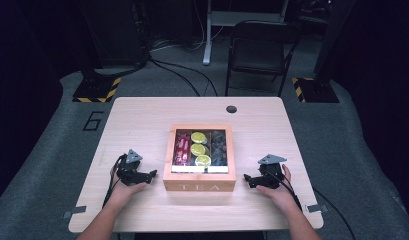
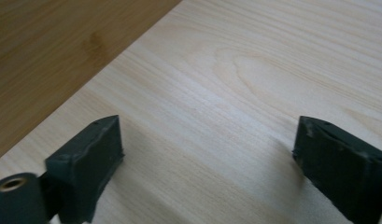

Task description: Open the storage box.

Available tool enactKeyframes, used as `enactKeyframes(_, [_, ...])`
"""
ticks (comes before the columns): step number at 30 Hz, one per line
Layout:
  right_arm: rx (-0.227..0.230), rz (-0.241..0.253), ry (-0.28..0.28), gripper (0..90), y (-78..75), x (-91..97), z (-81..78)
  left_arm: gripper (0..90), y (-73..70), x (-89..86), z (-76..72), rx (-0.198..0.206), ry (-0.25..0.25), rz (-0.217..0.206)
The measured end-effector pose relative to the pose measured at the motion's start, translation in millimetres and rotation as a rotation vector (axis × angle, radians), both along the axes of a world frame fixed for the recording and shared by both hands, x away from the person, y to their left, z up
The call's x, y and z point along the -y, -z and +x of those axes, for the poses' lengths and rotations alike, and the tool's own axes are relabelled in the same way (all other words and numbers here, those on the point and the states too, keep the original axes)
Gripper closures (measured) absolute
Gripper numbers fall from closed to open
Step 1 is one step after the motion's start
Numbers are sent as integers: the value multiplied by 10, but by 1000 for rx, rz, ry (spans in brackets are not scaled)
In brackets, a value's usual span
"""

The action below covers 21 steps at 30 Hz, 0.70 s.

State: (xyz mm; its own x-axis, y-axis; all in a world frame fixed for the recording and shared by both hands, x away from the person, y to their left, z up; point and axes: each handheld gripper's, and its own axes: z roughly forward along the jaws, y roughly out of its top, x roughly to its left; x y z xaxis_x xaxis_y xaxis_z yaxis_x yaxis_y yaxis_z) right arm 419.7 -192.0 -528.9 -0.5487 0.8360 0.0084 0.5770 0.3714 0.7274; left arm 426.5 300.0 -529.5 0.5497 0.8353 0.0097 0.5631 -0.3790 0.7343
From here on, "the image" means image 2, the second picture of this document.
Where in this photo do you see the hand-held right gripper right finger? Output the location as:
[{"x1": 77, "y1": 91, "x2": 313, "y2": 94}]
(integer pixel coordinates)
[{"x1": 291, "y1": 115, "x2": 382, "y2": 224}]

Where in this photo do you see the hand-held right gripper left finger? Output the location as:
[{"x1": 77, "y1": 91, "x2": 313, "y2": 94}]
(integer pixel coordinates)
[{"x1": 44, "y1": 114, "x2": 125, "y2": 224}]

